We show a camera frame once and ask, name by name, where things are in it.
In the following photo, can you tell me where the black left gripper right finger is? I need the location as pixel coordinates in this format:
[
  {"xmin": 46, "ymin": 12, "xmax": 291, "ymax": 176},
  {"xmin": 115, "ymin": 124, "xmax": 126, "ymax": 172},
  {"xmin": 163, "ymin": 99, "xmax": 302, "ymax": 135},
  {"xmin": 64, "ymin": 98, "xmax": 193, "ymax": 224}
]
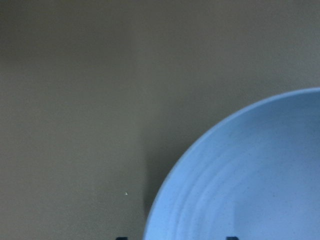
[{"xmin": 225, "ymin": 236, "xmax": 239, "ymax": 240}]

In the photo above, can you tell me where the blue plate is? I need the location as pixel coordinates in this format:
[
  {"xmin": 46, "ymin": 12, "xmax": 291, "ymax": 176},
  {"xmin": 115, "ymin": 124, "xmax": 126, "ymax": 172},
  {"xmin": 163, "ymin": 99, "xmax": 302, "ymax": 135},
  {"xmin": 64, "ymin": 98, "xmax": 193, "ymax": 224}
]
[{"xmin": 143, "ymin": 88, "xmax": 320, "ymax": 240}]

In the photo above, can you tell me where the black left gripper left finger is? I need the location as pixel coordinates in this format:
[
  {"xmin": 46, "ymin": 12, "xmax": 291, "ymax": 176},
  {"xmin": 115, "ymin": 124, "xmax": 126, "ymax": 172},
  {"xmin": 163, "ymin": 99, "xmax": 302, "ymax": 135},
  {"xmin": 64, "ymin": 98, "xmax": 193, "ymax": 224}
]
[{"xmin": 115, "ymin": 236, "xmax": 128, "ymax": 240}]

